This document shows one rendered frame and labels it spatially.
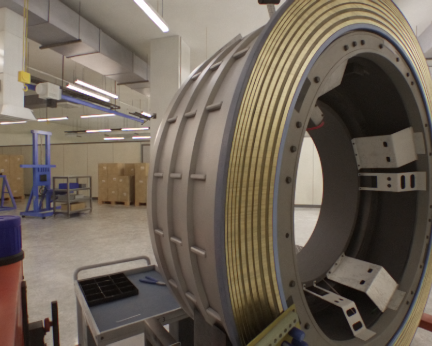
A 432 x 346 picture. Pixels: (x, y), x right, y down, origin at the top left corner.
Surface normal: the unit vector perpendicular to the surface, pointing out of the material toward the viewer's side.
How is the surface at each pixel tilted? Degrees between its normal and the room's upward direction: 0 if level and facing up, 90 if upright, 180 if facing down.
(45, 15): 90
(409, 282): 39
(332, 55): 90
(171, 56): 90
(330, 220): 63
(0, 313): 0
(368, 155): 117
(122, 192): 90
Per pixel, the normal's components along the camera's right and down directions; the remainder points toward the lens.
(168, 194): 0.10, -0.01
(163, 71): -0.26, 0.02
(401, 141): 0.08, 0.27
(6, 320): 0.00, -1.00
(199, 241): -0.81, 0.12
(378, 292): 0.29, -0.47
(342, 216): -0.75, -0.39
